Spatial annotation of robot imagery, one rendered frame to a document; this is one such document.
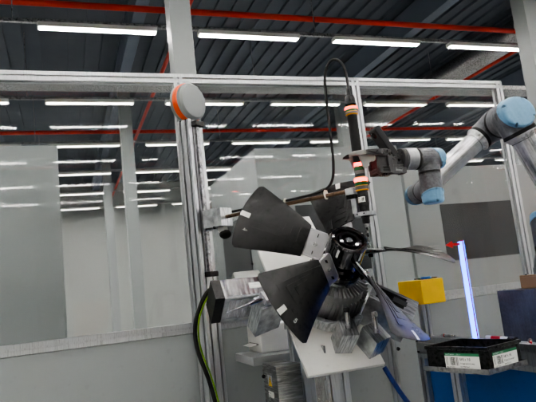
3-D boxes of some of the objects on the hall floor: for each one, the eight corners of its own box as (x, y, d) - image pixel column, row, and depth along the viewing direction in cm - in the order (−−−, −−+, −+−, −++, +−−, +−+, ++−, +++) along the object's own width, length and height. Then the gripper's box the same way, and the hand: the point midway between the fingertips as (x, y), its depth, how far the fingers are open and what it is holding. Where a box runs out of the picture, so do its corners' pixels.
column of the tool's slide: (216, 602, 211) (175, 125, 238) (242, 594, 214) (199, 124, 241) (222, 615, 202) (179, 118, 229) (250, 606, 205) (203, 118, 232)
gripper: (414, 170, 189) (356, 171, 182) (396, 177, 200) (340, 179, 192) (411, 144, 190) (352, 145, 183) (392, 153, 201) (336, 154, 194)
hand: (348, 154), depth 189 cm, fingers closed on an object, 4 cm apart
